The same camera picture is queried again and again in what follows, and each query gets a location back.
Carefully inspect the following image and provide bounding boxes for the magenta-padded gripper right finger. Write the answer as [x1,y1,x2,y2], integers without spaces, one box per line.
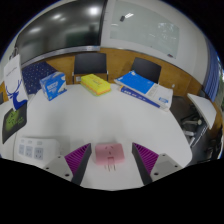
[131,142,184,187]

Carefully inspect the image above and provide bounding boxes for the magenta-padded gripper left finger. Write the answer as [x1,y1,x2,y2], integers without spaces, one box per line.
[43,142,93,187]

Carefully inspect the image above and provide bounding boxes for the pink charger block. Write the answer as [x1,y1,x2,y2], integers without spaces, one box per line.
[94,142,126,173]

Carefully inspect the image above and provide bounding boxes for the white power strip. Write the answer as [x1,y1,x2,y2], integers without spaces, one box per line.
[14,136,62,169]

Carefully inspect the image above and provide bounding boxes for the white side table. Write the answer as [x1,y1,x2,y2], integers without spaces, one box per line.
[186,93,218,130]

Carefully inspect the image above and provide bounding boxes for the blue tissue box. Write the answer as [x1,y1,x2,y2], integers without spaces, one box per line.
[39,71,68,102]

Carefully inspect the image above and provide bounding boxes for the yellow tissue pack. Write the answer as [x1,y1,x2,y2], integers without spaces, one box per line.
[80,73,112,97]

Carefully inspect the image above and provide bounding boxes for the black chair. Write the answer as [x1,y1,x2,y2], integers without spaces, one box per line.
[130,56,163,84]
[73,52,109,84]

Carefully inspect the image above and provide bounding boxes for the dark blue dotted bag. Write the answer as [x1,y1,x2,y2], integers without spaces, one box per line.
[21,61,58,95]

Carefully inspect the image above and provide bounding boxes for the white paper bag, blue deer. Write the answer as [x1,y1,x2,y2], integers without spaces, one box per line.
[3,53,30,112]

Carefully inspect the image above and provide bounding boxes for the blue curtain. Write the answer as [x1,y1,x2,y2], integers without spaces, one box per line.
[203,39,224,104]

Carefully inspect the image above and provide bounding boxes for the large glass whiteboard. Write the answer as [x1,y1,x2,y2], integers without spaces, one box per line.
[109,0,180,60]

